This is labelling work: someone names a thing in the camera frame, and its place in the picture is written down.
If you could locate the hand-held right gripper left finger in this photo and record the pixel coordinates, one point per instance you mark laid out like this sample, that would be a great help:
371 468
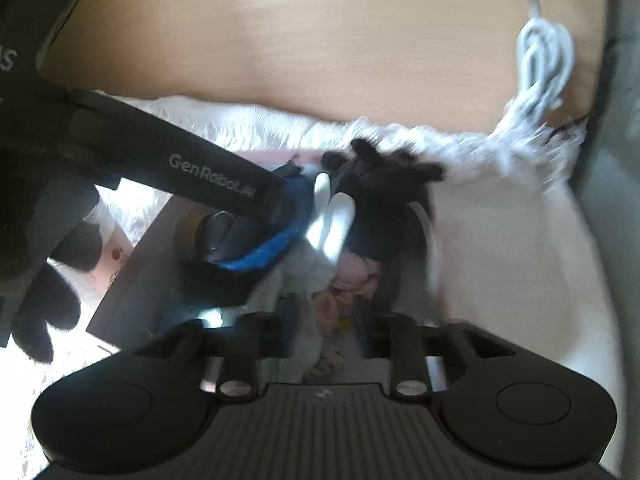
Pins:
290 327

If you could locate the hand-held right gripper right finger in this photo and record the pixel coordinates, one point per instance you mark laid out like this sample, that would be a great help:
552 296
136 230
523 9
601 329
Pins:
362 332

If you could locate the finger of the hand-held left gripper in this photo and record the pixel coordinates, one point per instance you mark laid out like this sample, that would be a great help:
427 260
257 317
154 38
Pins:
220 232

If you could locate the pink cloth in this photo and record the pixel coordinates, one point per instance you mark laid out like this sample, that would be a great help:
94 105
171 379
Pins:
355 272

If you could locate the black fuzzy glove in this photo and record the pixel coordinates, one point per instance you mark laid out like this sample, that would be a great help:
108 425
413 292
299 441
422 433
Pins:
380 195

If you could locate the white storage box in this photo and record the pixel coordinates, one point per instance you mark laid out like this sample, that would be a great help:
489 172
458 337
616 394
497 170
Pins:
500 260

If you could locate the person's left hand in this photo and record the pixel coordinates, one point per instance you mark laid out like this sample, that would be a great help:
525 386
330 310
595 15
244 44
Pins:
55 290

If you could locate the beige knit cloth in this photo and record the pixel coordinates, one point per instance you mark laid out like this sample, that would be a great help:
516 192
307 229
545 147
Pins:
325 362

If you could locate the pink printed card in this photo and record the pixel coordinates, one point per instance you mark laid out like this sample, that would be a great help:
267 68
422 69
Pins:
114 255

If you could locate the white fluffy blanket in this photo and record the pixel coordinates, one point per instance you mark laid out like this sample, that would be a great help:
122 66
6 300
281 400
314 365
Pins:
350 132

